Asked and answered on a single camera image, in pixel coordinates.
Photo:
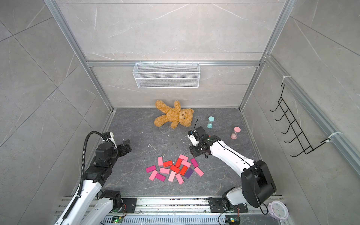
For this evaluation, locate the red block upper left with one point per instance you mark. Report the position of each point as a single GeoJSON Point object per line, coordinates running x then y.
{"type": "Point", "coordinates": [167, 164]}

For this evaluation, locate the teal sand timer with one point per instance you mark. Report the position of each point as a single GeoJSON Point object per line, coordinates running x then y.
{"type": "Point", "coordinates": [211, 119]}

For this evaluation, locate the light pink block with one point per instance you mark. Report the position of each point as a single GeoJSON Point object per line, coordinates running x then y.
{"type": "Point", "coordinates": [160, 161]}
{"type": "Point", "coordinates": [179, 178]}
{"type": "Point", "coordinates": [199, 171]}
{"type": "Point", "coordinates": [185, 158]}
{"type": "Point", "coordinates": [153, 175]}
{"type": "Point", "coordinates": [172, 176]}
{"type": "Point", "coordinates": [186, 163]}
{"type": "Point", "coordinates": [164, 171]}

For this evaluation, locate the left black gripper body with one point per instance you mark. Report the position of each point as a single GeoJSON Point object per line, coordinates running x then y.
{"type": "Point", "coordinates": [121, 152]}

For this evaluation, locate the red block lower right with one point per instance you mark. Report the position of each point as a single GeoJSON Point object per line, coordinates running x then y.
{"type": "Point", "coordinates": [183, 170]}

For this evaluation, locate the lilac round clock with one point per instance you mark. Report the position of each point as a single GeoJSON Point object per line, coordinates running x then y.
{"type": "Point", "coordinates": [278, 210]}

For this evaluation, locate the pink sand timer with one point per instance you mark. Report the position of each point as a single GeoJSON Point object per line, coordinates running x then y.
{"type": "Point", "coordinates": [235, 132]}

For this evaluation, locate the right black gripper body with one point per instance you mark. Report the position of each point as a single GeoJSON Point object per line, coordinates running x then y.
{"type": "Point", "coordinates": [197, 151]}

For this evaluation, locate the brown teddy bear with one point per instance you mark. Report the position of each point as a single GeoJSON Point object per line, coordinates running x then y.
{"type": "Point", "coordinates": [175, 115]}

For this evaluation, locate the red block upright centre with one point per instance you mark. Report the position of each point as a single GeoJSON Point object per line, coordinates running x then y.
{"type": "Point", "coordinates": [178, 162]}

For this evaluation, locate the magenta block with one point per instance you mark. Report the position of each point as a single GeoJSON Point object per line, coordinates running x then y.
{"type": "Point", "coordinates": [194, 163]}
{"type": "Point", "coordinates": [160, 177]}
{"type": "Point", "coordinates": [150, 169]}

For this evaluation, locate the white wire mesh basket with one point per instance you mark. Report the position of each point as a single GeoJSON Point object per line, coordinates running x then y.
{"type": "Point", "coordinates": [167, 75]}

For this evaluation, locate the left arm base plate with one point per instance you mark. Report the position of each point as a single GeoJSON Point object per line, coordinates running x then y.
{"type": "Point", "coordinates": [125, 205]}

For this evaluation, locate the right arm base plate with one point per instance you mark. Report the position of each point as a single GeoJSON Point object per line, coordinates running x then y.
{"type": "Point", "coordinates": [218, 205]}

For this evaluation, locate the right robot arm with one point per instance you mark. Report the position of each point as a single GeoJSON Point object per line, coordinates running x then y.
{"type": "Point", "coordinates": [257, 183]}

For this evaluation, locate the black wire hook rack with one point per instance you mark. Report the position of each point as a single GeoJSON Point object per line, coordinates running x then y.
{"type": "Point", "coordinates": [293, 125]}

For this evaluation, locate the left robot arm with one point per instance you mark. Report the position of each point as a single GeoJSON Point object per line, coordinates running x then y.
{"type": "Point", "coordinates": [86, 207]}

